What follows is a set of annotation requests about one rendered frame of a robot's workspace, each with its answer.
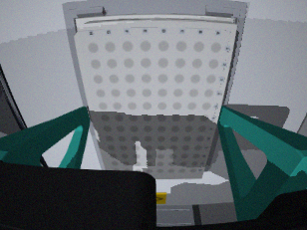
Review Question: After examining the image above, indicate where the white well pcr plate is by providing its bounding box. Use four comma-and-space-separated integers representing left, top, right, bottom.
74, 14, 237, 179

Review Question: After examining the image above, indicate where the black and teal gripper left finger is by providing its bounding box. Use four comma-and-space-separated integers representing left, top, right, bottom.
0, 107, 90, 169

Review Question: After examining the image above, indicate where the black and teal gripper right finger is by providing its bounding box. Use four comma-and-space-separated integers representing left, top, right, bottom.
217, 106, 307, 221

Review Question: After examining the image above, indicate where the grey lab instrument housing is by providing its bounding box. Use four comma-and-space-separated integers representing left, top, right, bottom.
0, 0, 307, 205

